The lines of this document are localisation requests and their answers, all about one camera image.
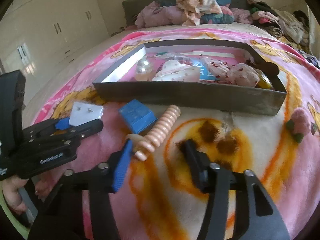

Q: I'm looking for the brown claw hair clip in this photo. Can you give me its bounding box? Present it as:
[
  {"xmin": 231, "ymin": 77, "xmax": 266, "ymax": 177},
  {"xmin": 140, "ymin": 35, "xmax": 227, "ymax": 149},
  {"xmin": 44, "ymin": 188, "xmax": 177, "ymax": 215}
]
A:
[{"xmin": 245, "ymin": 57, "xmax": 280, "ymax": 77}]

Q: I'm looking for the white built-in wardrobe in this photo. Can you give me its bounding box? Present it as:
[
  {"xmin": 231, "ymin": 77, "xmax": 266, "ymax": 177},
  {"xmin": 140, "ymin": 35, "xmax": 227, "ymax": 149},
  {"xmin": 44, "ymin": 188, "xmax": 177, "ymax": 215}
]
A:
[{"xmin": 1, "ymin": 0, "xmax": 109, "ymax": 104}]

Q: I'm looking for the beige spiral hair tie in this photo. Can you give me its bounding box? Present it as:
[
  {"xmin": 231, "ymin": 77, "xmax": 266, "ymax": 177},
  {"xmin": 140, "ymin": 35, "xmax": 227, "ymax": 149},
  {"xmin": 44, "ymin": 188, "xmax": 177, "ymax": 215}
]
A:
[{"xmin": 125, "ymin": 104, "xmax": 181, "ymax": 162}]

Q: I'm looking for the white earring card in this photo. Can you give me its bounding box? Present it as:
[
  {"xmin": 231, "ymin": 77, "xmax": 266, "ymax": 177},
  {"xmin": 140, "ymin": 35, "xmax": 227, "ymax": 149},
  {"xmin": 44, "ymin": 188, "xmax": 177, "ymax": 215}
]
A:
[{"xmin": 68, "ymin": 101, "xmax": 104, "ymax": 126}]

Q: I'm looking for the clear plastic packet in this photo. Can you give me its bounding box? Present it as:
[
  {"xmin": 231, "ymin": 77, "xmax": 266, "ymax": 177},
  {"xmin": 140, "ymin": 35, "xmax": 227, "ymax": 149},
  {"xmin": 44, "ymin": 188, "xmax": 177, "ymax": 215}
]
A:
[{"xmin": 162, "ymin": 53, "xmax": 196, "ymax": 66}]

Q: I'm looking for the small blue box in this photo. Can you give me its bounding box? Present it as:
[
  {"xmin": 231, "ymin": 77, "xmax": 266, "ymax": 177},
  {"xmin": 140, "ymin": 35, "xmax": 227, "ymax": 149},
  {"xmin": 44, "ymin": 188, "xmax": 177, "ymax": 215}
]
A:
[{"xmin": 119, "ymin": 99, "xmax": 157, "ymax": 134}]

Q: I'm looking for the pearl hair clip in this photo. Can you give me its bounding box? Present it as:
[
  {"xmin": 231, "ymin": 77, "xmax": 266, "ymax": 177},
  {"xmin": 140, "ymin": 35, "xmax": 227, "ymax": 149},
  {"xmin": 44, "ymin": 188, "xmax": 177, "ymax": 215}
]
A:
[{"xmin": 135, "ymin": 59, "xmax": 153, "ymax": 81}]

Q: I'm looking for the peach patterned cloth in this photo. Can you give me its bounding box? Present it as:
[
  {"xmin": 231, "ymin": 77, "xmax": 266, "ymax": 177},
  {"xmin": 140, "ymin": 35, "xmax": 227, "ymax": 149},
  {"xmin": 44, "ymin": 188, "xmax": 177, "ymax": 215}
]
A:
[{"xmin": 176, "ymin": 0, "xmax": 222, "ymax": 26}]

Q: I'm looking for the bag of yellow rings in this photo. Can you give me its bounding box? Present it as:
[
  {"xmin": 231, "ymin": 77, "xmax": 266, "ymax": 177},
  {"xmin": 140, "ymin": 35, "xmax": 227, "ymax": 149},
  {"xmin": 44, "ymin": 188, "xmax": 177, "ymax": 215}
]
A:
[{"xmin": 255, "ymin": 69, "xmax": 273, "ymax": 89}]

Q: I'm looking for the floral laundry bag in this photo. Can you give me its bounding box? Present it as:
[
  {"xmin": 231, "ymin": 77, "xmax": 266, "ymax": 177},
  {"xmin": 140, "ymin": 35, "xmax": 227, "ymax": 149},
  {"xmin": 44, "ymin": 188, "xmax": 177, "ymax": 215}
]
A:
[{"xmin": 298, "ymin": 49, "xmax": 320, "ymax": 69}]

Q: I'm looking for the pink floral scrunchie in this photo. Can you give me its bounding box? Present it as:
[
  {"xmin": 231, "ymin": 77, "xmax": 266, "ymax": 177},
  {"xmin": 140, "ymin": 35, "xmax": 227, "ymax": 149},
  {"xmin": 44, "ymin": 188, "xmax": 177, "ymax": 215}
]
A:
[{"xmin": 203, "ymin": 57, "xmax": 260, "ymax": 87}]

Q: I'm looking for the pink pyjama bundle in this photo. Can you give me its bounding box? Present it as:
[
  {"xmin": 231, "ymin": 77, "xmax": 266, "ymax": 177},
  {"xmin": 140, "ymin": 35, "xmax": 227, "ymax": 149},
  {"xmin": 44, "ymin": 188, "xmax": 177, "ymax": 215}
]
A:
[{"xmin": 135, "ymin": 1, "xmax": 185, "ymax": 29}]

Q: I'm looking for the cream window curtain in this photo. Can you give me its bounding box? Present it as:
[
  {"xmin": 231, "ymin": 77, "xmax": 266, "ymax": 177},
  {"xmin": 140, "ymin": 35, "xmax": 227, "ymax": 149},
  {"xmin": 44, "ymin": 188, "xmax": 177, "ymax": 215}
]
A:
[{"xmin": 308, "ymin": 7, "xmax": 320, "ymax": 59}]

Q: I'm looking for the pink cartoon bear blanket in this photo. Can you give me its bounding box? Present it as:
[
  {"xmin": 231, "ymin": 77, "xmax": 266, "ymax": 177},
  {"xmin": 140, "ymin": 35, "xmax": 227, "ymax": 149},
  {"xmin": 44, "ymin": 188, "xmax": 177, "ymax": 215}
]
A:
[{"xmin": 34, "ymin": 24, "xmax": 319, "ymax": 239}]

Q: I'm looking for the pile of mixed clothes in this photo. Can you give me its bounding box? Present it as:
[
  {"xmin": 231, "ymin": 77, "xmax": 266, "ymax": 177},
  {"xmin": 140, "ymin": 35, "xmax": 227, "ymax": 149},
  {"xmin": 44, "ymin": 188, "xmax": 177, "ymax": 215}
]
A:
[{"xmin": 247, "ymin": 0, "xmax": 310, "ymax": 53}]

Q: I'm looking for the green sleeve forearm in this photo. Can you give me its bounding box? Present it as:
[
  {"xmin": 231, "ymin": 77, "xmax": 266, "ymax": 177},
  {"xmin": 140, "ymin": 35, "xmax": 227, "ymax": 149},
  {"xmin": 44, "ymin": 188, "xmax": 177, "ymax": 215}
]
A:
[{"xmin": 0, "ymin": 183, "xmax": 29, "ymax": 239}]

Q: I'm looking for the grey cardboard box tray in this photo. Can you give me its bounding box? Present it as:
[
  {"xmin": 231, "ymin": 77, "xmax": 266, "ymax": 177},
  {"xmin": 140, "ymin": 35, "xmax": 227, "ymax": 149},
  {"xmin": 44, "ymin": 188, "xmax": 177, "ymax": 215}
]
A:
[{"xmin": 92, "ymin": 39, "xmax": 288, "ymax": 116}]

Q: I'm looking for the dark floral quilt roll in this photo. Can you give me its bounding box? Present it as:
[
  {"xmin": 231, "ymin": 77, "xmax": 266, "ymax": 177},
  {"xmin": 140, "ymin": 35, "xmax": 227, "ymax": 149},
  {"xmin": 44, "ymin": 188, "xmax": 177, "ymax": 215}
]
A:
[{"xmin": 159, "ymin": 0, "xmax": 234, "ymax": 26}]

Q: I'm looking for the person's left hand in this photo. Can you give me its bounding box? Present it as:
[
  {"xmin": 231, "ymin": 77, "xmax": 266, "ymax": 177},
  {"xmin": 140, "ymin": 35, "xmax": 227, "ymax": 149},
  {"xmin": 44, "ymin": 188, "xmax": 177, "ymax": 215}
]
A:
[{"xmin": 2, "ymin": 176, "xmax": 51, "ymax": 215}]

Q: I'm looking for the pink pompom hair clip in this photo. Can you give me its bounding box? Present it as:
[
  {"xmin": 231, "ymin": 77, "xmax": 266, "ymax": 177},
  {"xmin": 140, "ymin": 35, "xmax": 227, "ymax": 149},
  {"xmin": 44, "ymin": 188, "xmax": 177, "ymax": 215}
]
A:
[{"xmin": 285, "ymin": 107, "xmax": 319, "ymax": 144}]

